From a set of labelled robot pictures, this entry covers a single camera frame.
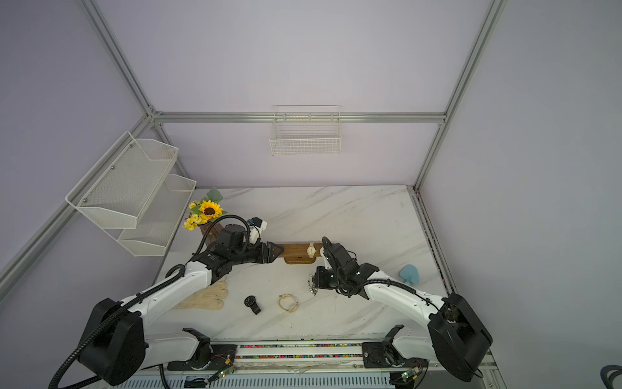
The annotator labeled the black chair part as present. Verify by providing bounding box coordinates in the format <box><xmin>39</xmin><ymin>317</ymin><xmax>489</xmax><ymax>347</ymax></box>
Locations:
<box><xmin>599</xmin><ymin>365</ymin><xmax>622</xmax><ymax>389</ymax></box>

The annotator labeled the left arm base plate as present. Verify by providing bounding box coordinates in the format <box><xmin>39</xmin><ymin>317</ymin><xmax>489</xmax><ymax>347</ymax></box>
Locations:
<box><xmin>166</xmin><ymin>344</ymin><xmax>238</xmax><ymax>371</ymax></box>

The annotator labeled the upper white mesh shelf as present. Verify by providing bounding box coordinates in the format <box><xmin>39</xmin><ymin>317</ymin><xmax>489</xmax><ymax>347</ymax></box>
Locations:
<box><xmin>66</xmin><ymin>132</ymin><xmax>178</xmax><ymax>230</ymax></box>

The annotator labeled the white mesh shelf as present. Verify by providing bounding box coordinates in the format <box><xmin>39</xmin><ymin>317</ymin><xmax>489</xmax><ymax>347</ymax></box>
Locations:
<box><xmin>66</xmin><ymin>132</ymin><xmax>178</xmax><ymax>230</ymax></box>
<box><xmin>114</xmin><ymin>173</ymin><xmax>196</xmax><ymax>257</ymax></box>

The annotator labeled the wooden watch stand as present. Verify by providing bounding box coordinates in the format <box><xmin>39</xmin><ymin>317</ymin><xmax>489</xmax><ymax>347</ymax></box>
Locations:
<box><xmin>280</xmin><ymin>242</ymin><xmax>322</xmax><ymax>265</ymax></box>

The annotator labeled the lower white mesh shelf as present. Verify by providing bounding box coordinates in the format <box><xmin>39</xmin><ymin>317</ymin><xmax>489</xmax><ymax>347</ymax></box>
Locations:
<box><xmin>114</xmin><ymin>173</ymin><xmax>196</xmax><ymax>257</ymax></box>

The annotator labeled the gold bracelet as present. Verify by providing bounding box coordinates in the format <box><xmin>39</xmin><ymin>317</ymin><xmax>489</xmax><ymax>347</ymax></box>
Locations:
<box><xmin>278</xmin><ymin>292</ymin><xmax>300</xmax><ymax>314</ymax></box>

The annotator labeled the cream strap wrist watch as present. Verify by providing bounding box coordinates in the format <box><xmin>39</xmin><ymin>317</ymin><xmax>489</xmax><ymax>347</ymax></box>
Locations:
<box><xmin>306</xmin><ymin>242</ymin><xmax>317</xmax><ymax>259</ymax></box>

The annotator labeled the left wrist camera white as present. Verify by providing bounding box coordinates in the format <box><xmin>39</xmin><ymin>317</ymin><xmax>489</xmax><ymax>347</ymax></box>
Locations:
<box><xmin>248</xmin><ymin>217</ymin><xmax>267</xmax><ymax>245</ymax></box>

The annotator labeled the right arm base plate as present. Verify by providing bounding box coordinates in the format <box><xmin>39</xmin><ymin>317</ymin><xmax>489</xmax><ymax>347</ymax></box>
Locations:
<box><xmin>361</xmin><ymin>342</ymin><xmax>429</xmax><ymax>369</ymax></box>

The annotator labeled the purple glass vase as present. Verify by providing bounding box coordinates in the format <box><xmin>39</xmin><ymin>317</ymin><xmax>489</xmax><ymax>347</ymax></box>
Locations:
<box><xmin>199</xmin><ymin>221</ymin><xmax>224</xmax><ymax>243</ymax></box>

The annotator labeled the white wire wall basket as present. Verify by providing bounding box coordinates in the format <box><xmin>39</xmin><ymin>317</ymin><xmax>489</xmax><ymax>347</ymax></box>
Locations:
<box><xmin>270</xmin><ymin>105</ymin><xmax>342</xmax><ymax>157</ymax></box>

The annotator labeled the yellow sunflower bouquet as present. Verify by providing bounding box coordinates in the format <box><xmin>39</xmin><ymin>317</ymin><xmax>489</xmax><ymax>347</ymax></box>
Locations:
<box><xmin>182</xmin><ymin>188</ymin><xmax>227</xmax><ymax>231</ymax></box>

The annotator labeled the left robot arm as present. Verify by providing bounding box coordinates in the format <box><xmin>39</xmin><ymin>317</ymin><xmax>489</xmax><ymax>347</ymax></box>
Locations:
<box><xmin>49</xmin><ymin>215</ymin><xmax>285</xmax><ymax>388</ymax></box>

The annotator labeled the black wrist watch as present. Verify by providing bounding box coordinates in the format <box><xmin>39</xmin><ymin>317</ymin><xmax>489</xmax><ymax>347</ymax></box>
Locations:
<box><xmin>244</xmin><ymin>295</ymin><xmax>261</xmax><ymax>315</ymax></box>

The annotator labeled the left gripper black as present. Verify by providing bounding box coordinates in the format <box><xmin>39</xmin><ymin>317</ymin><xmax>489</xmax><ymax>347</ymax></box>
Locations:
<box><xmin>232</xmin><ymin>242</ymin><xmax>283</xmax><ymax>267</ymax></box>

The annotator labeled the white perforated cable tray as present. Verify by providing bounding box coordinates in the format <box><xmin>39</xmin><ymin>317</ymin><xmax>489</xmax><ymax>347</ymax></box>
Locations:
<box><xmin>109</xmin><ymin>373</ymin><xmax>395</xmax><ymax>389</ymax></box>

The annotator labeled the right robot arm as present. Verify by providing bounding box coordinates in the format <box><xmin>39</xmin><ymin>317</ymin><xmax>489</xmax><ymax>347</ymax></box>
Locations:
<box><xmin>312</xmin><ymin>238</ymin><xmax>492</xmax><ymax>382</ymax></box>

